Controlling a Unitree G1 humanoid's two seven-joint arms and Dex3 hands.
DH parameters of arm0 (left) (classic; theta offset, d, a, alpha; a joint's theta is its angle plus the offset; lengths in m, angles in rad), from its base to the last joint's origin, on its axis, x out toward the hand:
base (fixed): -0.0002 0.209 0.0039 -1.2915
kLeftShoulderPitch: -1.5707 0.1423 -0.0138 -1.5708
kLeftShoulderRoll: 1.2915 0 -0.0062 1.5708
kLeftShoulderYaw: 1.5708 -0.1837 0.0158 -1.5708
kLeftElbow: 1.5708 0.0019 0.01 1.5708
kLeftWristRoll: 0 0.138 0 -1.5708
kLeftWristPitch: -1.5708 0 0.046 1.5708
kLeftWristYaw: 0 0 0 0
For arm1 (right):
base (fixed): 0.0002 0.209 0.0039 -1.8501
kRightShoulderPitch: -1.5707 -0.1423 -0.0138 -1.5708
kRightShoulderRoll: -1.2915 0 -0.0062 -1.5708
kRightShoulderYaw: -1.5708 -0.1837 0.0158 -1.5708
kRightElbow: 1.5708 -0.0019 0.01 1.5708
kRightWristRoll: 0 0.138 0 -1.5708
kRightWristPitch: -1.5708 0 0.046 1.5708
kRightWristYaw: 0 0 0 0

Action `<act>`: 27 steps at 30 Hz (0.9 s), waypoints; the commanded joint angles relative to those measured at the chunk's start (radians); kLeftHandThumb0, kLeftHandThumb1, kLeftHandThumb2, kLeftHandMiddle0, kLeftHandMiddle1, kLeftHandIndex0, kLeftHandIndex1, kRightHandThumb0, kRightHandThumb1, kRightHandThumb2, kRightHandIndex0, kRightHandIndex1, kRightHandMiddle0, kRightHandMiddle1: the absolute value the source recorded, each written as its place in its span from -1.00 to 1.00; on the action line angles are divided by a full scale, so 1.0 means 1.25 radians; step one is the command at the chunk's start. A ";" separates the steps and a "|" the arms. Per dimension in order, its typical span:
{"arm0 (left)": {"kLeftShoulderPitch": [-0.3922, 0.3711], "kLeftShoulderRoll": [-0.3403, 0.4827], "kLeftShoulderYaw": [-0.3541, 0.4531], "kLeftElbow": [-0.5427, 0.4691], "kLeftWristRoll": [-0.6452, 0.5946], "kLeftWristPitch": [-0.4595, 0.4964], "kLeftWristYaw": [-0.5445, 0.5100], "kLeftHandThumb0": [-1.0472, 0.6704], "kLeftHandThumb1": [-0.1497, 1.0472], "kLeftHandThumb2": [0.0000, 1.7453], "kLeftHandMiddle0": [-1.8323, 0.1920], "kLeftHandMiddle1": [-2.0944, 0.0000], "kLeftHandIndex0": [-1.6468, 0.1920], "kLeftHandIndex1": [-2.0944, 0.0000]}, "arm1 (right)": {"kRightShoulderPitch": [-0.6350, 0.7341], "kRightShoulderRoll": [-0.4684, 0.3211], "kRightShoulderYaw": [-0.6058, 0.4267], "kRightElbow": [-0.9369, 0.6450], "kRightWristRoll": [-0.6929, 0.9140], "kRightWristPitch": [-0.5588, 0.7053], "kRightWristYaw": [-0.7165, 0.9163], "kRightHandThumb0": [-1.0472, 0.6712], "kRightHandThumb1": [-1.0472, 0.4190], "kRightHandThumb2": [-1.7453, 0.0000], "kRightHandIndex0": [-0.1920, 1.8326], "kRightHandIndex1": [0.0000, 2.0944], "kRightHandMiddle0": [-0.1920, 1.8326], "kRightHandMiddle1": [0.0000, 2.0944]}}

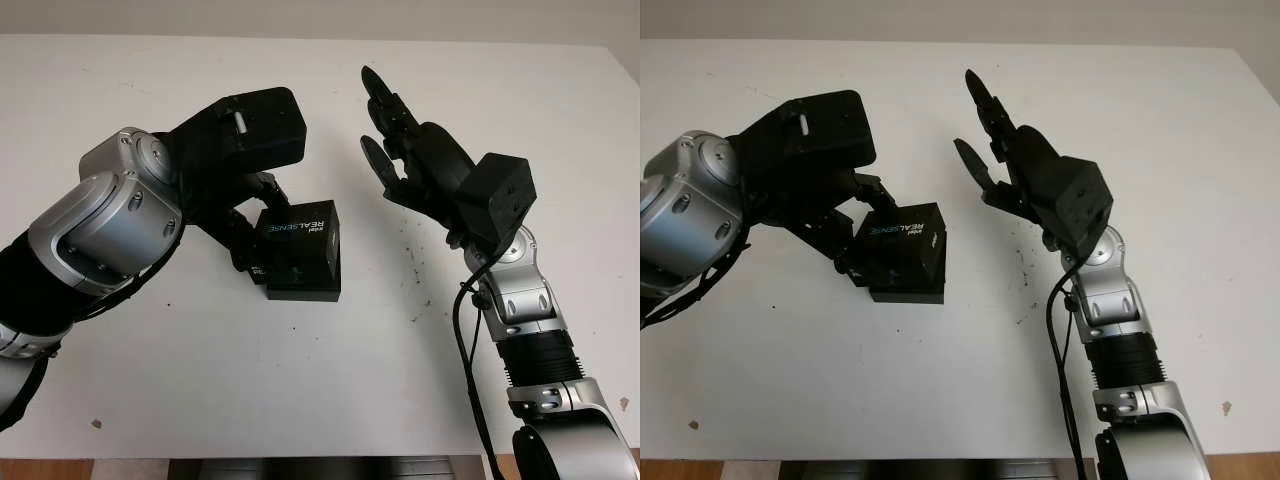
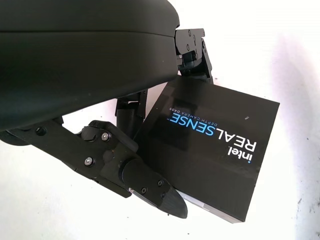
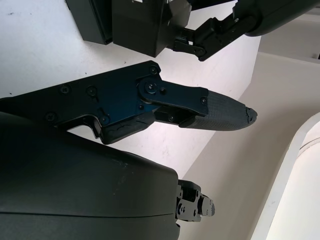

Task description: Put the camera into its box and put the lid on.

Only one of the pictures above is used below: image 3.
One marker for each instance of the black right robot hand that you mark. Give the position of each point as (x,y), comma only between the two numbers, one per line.
(75,187)

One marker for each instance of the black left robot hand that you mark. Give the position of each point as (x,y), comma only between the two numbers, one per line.
(275,12)

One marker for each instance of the black RealSense box lid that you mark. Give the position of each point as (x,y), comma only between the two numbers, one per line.
(135,25)

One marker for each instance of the black open box base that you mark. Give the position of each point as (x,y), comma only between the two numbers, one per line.
(85,20)

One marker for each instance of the white rounded background object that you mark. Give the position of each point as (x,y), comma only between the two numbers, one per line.
(310,187)

